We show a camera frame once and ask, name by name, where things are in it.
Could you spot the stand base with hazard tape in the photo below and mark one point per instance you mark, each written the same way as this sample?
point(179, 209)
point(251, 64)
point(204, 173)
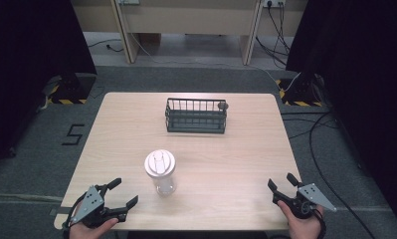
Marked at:
point(71, 88)
point(300, 93)

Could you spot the person's left hand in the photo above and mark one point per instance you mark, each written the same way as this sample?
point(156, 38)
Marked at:
point(90, 230)

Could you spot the white wall socket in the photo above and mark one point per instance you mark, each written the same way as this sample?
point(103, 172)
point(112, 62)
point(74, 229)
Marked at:
point(129, 1)
point(274, 3)

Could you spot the beige desk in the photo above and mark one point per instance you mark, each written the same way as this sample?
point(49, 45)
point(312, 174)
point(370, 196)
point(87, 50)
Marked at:
point(186, 16)

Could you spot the black curtain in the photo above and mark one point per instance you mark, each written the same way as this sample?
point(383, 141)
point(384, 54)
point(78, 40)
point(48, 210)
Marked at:
point(27, 66)
point(361, 83)

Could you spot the person's right hand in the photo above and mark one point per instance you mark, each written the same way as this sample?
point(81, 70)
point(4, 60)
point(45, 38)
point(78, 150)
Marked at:
point(300, 225)

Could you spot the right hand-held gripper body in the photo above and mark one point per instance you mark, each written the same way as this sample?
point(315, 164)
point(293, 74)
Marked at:
point(310, 195)

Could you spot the white lidded plastic cup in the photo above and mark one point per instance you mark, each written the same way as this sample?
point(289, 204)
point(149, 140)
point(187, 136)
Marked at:
point(160, 171)

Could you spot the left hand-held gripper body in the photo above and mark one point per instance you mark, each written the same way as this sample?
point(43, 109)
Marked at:
point(87, 205)

